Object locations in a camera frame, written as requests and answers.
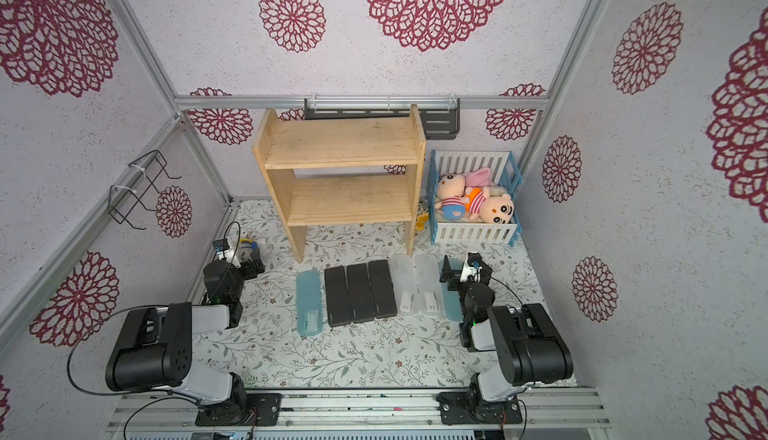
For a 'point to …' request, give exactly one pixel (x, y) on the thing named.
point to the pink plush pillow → (479, 178)
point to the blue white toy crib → (504, 173)
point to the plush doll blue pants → (450, 188)
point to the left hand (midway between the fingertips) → (244, 252)
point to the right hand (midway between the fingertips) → (466, 259)
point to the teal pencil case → (452, 301)
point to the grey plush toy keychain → (245, 248)
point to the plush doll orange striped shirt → (480, 206)
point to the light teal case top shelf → (310, 319)
